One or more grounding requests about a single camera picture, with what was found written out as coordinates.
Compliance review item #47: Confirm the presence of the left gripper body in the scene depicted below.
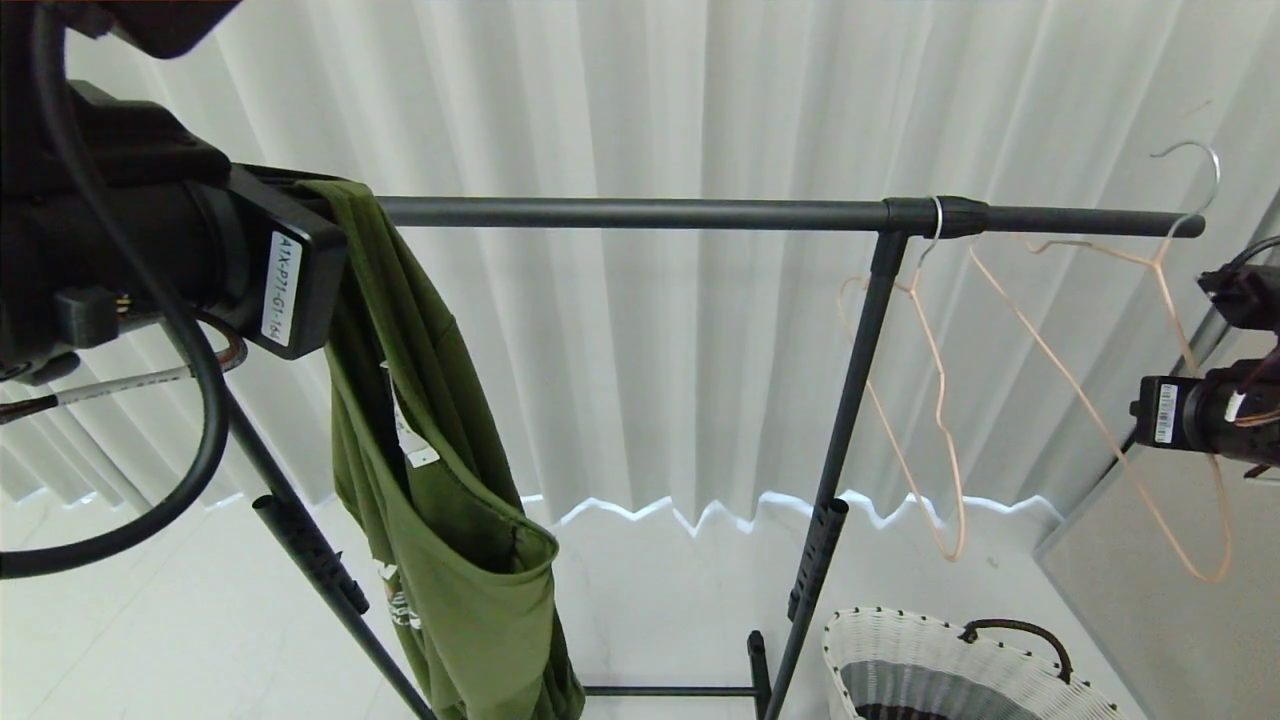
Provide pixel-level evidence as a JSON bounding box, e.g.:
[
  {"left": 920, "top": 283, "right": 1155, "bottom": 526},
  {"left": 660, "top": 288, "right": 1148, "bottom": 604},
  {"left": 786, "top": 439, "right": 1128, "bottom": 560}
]
[{"left": 30, "top": 165, "right": 349, "bottom": 361}]

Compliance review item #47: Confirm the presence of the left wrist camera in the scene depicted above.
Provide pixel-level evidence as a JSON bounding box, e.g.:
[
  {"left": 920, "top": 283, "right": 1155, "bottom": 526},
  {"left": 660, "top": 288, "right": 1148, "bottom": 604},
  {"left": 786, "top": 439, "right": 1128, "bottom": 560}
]
[{"left": 65, "top": 80, "right": 233, "bottom": 193}]

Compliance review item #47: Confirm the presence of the black cable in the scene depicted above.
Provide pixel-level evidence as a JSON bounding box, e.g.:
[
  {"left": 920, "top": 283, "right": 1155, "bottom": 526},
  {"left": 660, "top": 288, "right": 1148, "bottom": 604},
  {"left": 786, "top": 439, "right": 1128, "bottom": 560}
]
[
  {"left": 1222, "top": 235, "right": 1280, "bottom": 276},
  {"left": 0, "top": 0, "right": 233, "bottom": 581}
]

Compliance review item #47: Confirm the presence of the green long-sleeved shirt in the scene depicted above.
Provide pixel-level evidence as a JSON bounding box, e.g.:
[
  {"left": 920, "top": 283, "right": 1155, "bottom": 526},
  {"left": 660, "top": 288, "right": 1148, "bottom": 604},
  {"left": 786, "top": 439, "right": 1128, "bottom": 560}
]
[{"left": 295, "top": 178, "right": 586, "bottom": 720}]

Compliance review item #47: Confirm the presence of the white laundry basket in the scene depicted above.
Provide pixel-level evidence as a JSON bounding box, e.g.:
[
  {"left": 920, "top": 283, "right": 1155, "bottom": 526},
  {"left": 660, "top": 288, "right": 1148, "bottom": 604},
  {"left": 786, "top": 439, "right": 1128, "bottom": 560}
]
[{"left": 822, "top": 605, "right": 1126, "bottom": 720}]

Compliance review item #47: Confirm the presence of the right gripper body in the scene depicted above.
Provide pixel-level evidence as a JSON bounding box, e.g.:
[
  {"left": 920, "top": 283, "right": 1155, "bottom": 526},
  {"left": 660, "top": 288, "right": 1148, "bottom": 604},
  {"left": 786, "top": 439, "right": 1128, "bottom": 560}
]
[{"left": 1130, "top": 362, "right": 1253, "bottom": 463}]

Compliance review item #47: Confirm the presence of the black clothes rack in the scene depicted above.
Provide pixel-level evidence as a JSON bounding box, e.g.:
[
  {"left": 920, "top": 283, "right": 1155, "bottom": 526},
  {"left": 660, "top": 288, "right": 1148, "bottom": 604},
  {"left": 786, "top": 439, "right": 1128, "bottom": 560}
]
[{"left": 225, "top": 195, "right": 1206, "bottom": 720}]

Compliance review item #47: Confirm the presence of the pink clothes hanger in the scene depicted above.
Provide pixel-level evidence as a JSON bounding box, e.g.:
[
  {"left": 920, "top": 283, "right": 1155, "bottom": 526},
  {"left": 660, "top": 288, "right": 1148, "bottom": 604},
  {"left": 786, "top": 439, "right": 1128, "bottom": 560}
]
[
  {"left": 968, "top": 140, "right": 1236, "bottom": 586},
  {"left": 838, "top": 200, "right": 968, "bottom": 564}
]

